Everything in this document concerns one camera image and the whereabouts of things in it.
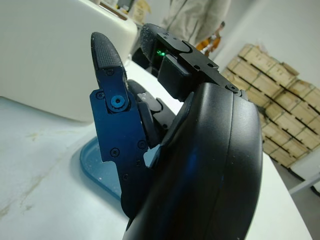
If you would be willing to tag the wooden crate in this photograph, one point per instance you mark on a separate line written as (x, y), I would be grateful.
(282, 152)
(295, 130)

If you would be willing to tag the person in black trousers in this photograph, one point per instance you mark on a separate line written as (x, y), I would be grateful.
(195, 17)

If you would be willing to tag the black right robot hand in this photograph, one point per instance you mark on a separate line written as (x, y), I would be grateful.
(212, 162)

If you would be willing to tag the blue plastic tray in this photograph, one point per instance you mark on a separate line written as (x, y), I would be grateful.
(92, 160)

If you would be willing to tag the white two-slot toaster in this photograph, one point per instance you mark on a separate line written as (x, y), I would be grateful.
(50, 62)

